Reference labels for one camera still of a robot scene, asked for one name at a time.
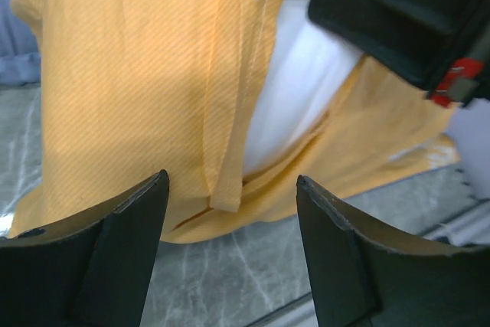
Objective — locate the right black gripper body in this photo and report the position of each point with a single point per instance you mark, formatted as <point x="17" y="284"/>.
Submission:
<point x="455" y="76"/>

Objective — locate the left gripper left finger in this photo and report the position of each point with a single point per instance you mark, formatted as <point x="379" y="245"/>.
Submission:
<point x="89" y="269"/>

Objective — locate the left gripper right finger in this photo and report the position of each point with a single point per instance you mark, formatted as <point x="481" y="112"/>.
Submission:
<point x="364" y="272"/>

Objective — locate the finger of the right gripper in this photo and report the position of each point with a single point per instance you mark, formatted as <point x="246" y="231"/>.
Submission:
<point x="417" y="39"/>

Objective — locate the white pillow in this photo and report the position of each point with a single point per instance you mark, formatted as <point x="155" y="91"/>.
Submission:
<point x="307" y="67"/>

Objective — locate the Mickey blue yellow pillowcase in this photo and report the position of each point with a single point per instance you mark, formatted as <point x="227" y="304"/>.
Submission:
<point x="132" y="87"/>

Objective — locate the Elsa light blue pillow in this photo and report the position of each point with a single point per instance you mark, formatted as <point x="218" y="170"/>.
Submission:
<point x="20" y="60"/>

